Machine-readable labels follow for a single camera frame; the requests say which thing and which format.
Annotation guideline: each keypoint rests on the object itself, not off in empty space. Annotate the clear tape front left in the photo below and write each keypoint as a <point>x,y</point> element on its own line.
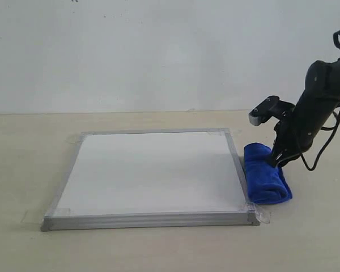
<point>41,216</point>

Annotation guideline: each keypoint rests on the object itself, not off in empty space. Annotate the clear tape back right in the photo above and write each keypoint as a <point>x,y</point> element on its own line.
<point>224,131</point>

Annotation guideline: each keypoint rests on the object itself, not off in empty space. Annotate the aluminium framed whiteboard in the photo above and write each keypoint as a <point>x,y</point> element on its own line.
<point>151,178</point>

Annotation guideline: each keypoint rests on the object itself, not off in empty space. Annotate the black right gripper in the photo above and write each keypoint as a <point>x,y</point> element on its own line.
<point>291,139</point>

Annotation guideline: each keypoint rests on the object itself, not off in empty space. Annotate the blue microfiber cloth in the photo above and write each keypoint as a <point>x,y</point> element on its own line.
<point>266,185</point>

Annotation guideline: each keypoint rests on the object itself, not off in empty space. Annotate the clear tape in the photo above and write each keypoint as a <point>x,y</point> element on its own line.
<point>224,131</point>
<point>41,216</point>
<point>255,214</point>

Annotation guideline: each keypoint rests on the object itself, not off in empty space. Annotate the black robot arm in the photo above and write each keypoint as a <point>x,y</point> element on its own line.
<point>321,95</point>

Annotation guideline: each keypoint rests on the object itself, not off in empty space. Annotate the clear tape front right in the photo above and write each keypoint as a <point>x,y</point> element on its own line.
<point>255,214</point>

